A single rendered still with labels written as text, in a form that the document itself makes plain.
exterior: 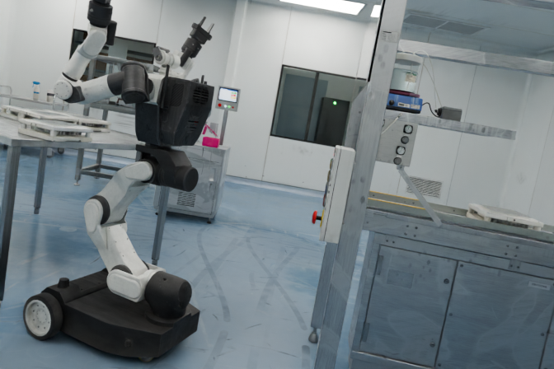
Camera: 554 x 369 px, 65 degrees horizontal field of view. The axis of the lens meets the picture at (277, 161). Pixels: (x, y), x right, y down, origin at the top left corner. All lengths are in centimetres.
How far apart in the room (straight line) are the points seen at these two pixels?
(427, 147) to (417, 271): 545
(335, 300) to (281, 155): 579
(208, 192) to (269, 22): 364
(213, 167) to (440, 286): 268
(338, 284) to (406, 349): 99
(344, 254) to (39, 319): 148
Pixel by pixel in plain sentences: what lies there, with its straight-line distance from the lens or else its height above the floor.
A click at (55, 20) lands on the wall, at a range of 795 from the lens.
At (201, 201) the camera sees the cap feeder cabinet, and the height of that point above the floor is 22.
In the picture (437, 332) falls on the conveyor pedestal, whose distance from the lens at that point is 227.
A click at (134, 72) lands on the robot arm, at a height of 123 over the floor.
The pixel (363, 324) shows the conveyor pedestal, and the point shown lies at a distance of 221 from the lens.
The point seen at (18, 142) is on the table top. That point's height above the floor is 83.
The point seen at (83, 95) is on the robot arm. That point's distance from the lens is 194.
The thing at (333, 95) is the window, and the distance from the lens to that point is 712.
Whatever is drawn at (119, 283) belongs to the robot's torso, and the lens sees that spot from 217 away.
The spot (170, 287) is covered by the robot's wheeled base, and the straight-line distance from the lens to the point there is 205.
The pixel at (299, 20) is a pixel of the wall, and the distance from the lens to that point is 721.
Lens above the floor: 115
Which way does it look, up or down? 6 degrees down
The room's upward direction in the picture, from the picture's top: 10 degrees clockwise
